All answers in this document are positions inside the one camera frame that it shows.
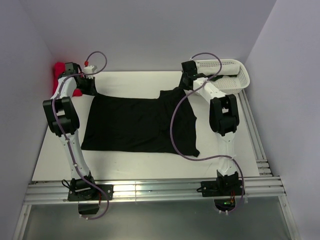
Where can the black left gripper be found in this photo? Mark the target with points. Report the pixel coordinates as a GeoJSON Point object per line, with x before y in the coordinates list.
{"type": "Point", "coordinates": [92, 90]}

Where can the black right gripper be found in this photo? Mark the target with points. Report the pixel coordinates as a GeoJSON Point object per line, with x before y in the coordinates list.
{"type": "Point", "coordinates": [181, 84]}

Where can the black t shirt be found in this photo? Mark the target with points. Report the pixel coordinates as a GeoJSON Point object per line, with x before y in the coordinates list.
{"type": "Point", "coordinates": [159, 125]}

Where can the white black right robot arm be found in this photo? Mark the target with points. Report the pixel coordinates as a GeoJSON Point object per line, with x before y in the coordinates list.
{"type": "Point", "coordinates": [223, 121]}

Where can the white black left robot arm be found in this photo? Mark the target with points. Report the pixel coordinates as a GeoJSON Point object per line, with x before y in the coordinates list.
{"type": "Point", "coordinates": [64, 122]}

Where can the rolled white t shirt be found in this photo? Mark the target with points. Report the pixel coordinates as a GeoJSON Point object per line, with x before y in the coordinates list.
{"type": "Point", "coordinates": [225, 70]}

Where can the dark green rolled t shirt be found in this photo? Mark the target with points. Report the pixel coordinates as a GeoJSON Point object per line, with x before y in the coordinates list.
{"type": "Point", "coordinates": [216, 77]}

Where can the white perforated plastic basket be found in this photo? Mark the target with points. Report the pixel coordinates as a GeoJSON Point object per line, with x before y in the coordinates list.
{"type": "Point", "coordinates": [228, 85]}

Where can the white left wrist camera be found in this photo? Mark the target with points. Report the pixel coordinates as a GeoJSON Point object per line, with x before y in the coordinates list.
{"type": "Point", "coordinates": [90, 70]}

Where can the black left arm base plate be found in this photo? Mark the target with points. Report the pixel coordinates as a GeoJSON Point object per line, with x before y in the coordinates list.
{"type": "Point", "coordinates": [79, 190]}

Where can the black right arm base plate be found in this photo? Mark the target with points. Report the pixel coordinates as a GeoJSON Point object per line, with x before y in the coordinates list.
{"type": "Point", "coordinates": [219, 188]}

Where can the aluminium frame rail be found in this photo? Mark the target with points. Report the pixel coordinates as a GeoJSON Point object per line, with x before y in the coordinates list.
{"type": "Point", "coordinates": [169, 209]}

